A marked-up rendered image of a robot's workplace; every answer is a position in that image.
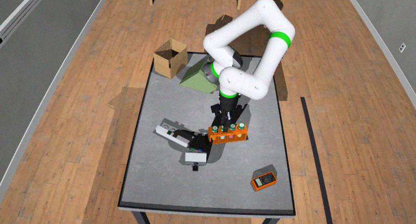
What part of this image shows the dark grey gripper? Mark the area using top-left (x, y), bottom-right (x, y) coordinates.
top-left (220, 102), bottom-right (234, 133)

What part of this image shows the orange digital multimeter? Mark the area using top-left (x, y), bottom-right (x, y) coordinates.
top-left (251, 171), bottom-right (277, 191)

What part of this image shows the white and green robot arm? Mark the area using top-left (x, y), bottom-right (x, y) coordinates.
top-left (203, 0), bottom-right (296, 105)

